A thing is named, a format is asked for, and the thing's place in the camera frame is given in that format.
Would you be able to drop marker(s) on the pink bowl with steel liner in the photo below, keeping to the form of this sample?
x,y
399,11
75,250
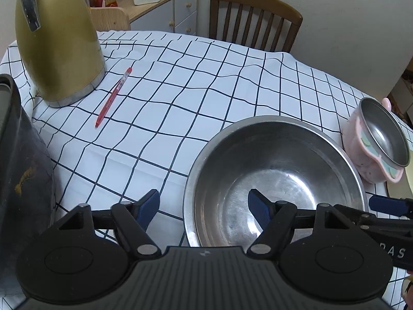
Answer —
x,y
358,142

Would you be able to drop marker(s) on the light wooden chair back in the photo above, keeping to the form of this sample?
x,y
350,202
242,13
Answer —
x,y
109,19

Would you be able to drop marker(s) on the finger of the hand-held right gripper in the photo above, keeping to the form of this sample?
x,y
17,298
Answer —
x,y
387,222
384,202

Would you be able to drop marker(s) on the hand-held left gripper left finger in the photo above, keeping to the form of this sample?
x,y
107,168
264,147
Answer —
x,y
148,206

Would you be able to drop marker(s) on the black cooking pot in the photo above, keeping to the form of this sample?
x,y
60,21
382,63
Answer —
x,y
22,168

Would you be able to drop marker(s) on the wooden cabinet with grey drawers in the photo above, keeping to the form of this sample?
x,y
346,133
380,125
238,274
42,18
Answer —
x,y
184,9

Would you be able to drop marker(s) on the large steel bowl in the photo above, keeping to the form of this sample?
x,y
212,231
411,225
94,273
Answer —
x,y
290,155

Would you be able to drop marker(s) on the gold thermos jug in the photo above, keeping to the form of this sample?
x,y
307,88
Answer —
x,y
61,55

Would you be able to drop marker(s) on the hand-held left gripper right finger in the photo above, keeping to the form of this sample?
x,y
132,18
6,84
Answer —
x,y
259,206

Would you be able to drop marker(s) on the black white checkered tablecloth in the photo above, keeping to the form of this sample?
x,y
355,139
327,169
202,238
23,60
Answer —
x,y
193,87

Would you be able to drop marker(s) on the red pen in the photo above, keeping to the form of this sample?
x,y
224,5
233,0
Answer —
x,y
113,98

